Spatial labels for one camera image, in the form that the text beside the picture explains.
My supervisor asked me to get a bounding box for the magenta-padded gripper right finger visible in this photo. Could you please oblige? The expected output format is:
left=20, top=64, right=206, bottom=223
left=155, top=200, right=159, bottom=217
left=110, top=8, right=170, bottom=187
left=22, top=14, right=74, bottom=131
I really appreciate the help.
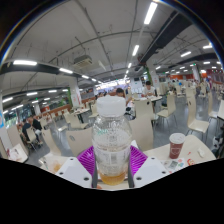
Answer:
left=127, top=144, right=170, bottom=189

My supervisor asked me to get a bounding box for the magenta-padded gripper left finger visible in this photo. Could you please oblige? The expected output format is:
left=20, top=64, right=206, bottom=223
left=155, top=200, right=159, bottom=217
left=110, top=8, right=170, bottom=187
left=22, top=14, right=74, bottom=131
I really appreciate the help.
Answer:
left=54, top=144, right=98, bottom=190

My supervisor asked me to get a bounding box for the clear white-capped drink bottle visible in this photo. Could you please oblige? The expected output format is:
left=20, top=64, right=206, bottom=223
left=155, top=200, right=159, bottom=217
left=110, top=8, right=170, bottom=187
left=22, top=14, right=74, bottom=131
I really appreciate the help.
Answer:
left=91, top=95, right=133, bottom=187

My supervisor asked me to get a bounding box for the crumpled food wrapper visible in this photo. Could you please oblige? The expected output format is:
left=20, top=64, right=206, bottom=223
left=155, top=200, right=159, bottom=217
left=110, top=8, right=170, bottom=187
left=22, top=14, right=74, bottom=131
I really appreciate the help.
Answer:
left=44, top=156, right=68, bottom=174

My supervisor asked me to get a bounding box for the printed picture leaflet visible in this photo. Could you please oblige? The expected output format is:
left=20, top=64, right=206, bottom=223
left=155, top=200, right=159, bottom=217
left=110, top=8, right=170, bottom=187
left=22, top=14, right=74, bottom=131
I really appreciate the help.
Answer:
left=161, top=157, right=196, bottom=174

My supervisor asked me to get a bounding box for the red paper cup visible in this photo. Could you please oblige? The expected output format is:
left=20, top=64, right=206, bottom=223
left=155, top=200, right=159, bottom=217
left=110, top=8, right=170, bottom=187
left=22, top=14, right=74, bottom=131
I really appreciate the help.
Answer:
left=168, top=132, right=186, bottom=160

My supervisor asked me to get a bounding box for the group of beige chairs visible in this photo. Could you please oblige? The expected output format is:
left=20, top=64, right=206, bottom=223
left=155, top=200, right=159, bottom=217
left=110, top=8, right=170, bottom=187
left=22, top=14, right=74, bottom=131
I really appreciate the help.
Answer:
left=6, top=84, right=224, bottom=158

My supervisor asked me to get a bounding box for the neighbouring table with papers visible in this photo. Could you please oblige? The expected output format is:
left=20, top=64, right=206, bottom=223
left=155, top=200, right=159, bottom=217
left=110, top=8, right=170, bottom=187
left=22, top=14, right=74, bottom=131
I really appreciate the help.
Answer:
left=8, top=143, right=29, bottom=164

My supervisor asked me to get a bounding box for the person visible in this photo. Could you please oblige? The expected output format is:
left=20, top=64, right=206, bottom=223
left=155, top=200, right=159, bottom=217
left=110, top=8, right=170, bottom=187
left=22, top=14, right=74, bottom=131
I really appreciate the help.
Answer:
left=114, top=87, right=128, bottom=100
left=20, top=119, right=34, bottom=143
left=31, top=116, right=44, bottom=134
left=141, top=80, right=157, bottom=98

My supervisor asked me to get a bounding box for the ceiling air conditioner unit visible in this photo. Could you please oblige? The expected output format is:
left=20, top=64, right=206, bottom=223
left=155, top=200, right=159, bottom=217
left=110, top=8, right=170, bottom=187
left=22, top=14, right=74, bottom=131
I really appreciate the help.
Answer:
left=72, top=54, right=94, bottom=70

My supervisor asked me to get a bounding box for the group of ceiling lights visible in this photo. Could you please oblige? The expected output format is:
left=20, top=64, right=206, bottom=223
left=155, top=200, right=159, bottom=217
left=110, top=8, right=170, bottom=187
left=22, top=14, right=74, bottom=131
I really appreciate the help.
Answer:
left=2, top=1, right=223, bottom=116

